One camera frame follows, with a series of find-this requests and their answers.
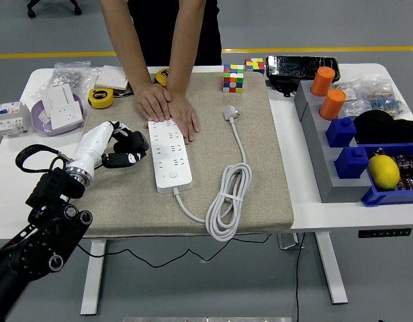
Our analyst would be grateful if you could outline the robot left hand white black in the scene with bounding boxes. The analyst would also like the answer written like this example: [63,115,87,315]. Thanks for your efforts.
[67,120,150,170]

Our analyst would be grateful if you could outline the person's left hand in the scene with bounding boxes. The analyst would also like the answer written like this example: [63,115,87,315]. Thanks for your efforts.
[165,93,200,145]

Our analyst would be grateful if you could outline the person's right hand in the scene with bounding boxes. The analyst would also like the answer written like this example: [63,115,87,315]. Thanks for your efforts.
[134,82,173,123]

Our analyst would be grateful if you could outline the black plug adapter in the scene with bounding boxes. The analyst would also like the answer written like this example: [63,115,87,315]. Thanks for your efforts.
[122,130,150,154]

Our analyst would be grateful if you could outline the white power strip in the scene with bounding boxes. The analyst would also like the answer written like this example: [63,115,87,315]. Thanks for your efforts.
[147,119,193,195]

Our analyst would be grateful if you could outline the black adapter cord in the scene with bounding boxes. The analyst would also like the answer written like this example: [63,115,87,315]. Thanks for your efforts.
[77,233,273,268]

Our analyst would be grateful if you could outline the yellow square tape measure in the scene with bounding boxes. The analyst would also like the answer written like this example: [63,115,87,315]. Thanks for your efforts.
[154,68,170,87]

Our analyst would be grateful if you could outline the white socket panel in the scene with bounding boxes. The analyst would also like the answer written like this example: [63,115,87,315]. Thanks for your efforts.
[48,102,85,131]

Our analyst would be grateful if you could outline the yellow round tape measure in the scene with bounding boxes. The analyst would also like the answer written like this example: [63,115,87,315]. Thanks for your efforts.
[87,87,115,109]

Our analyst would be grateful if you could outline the purple bowl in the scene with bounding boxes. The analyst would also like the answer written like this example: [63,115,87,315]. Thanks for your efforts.
[30,93,85,137]

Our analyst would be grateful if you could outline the large colourful puzzle cube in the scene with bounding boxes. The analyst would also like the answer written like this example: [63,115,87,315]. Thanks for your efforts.
[222,64,245,94]

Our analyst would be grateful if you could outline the clear bag of screws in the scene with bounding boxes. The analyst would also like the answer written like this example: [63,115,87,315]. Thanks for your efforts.
[50,60,93,98]

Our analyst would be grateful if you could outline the small colourful puzzle cube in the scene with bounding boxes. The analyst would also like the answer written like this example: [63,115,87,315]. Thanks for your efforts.
[244,57,265,74]

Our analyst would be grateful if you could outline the white circuit breaker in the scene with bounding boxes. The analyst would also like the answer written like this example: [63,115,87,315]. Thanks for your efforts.
[0,101,32,138]

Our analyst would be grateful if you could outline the grey-brown mat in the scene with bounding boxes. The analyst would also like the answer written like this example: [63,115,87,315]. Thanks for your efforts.
[71,71,294,239]

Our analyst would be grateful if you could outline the black plastic-wrapped device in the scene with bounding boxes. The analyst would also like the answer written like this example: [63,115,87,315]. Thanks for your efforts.
[265,54,340,98]

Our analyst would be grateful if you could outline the white table leg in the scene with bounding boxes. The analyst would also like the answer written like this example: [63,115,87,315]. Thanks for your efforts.
[314,231,349,305]
[79,239,108,317]

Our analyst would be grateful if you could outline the black office chair base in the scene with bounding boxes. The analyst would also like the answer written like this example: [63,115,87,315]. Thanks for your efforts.
[26,0,83,19]

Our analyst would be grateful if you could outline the orange cylinder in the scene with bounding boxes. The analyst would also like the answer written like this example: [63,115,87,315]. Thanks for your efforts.
[310,66,336,97]
[319,88,347,120]

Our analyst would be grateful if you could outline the grey block holder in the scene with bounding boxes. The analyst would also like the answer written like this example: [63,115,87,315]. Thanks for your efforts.
[293,79,373,204]

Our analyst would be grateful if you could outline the blue block with knob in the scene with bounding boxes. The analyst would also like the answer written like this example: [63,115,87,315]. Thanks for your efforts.
[325,116,357,148]
[334,146,370,180]

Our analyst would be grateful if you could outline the silver box under table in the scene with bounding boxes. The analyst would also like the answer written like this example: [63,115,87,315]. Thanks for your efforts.
[276,233,306,251]

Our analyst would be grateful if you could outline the clear bag of white parts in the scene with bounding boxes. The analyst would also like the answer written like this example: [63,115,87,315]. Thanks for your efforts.
[333,79,367,117]

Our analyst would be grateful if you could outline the black cloth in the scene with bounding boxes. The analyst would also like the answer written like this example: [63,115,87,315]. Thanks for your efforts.
[353,110,413,145]

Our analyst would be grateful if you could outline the clear bag of blue components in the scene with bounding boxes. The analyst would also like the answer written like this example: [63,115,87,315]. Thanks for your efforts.
[363,78,410,119]

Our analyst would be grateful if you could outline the yellow lemon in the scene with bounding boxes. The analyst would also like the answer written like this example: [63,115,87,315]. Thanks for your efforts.
[367,154,401,191]

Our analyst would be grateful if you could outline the blue plastic bin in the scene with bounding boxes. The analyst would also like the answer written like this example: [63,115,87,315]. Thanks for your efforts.
[360,143,413,207]

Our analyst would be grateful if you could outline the black table control panel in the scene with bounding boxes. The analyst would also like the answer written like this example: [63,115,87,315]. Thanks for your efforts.
[357,227,412,239]

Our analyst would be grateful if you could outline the dark cylindrical capacitors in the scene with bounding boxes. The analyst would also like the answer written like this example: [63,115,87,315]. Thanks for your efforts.
[394,153,413,192]

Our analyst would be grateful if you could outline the white power strip cable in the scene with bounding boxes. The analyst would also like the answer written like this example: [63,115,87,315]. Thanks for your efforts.
[174,104,253,242]

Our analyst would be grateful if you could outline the white flat wall switch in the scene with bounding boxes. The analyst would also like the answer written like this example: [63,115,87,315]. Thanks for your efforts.
[93,64,130,92]

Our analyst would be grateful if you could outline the white switch panel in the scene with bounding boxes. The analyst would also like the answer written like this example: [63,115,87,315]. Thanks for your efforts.
[40,83,75,117]

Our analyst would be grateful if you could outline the black hanging cable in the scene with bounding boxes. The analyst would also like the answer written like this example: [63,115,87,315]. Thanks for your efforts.
[294,233,307,322]

